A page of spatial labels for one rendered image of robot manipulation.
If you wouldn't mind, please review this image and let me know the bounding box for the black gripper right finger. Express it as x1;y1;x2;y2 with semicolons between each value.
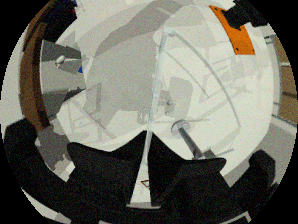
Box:
146;132;226;206

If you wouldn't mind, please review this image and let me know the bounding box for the white flat panel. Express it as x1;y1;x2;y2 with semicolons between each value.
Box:
16;26;72;177

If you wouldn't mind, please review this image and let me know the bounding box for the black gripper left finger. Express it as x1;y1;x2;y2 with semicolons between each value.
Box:
67;131;146;205

